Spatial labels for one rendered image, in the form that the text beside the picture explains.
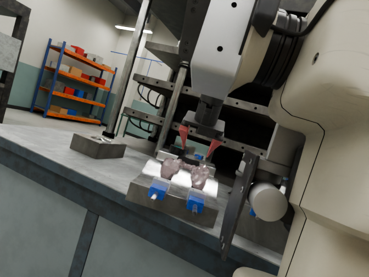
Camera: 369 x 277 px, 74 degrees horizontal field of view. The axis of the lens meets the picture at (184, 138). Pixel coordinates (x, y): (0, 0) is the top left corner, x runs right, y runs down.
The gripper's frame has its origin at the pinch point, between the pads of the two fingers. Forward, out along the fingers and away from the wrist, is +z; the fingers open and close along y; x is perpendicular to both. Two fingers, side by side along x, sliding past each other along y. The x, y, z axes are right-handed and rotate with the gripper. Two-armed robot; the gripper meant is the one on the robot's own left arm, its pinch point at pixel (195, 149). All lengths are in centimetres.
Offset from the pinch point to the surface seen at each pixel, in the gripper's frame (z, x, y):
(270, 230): 13.2, 6.3, -25.8
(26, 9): 47, -324, 321
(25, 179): 41, -7, 60
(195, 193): 11.3, 3.8, -3.5
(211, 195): 18.0, -5.1, -9.3
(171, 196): 13.4, 5.8, 2.7
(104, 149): 30, -26, 38
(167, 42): 126, -834, 209
